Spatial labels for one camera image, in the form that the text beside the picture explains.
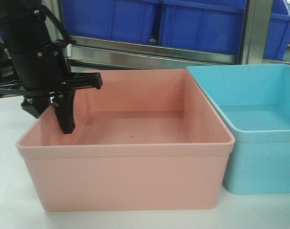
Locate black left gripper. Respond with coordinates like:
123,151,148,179
0,72,103,134

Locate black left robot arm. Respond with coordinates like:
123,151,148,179
0,0,103,121

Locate light blue plastic box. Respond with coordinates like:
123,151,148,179
187,64,290,194

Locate tilted blue bin behind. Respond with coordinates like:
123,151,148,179
264,0,290,60

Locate large blue bin right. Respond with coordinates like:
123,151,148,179
158,0,245,55

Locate large blue bin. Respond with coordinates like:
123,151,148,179
158,0,245,55
61,0,160,44

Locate pink plastic box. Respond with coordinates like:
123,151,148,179
16,69,235,211

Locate steel shelf rack frame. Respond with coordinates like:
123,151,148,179
46,0,290,72

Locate large blue bin left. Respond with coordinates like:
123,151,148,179
61,0,160,44

